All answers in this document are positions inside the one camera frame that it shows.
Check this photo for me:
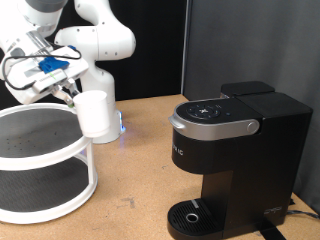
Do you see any black tape strip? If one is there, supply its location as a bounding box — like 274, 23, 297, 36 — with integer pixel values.
254, 220, 288, 240

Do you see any black power cable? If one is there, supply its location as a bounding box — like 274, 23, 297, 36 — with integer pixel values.
285, 209, 320, 221

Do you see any white mug green taped handle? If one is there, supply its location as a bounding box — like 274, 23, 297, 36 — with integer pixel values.
68, 89, 112, 139

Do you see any white two-tier turntable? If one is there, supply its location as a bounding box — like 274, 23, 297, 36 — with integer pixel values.
0, 102, 99, 225

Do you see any black Keurig coffee machine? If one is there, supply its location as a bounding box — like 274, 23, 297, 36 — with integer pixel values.
166, 90, 314, 240

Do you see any black slotted drip tray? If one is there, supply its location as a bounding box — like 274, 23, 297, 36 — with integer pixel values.
166, 198, 231, 240

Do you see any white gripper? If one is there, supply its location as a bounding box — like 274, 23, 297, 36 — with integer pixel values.
4, 46, 90, 107

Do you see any wrist camera blue mount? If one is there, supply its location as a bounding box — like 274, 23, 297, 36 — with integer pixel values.
24, 56, 73, 94

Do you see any silver handle brewer lid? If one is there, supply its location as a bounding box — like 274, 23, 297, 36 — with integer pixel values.
168, 97, 261, 142

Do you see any grey backdrop curtain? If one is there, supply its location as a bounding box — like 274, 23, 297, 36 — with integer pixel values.
181, 0, 320, 214

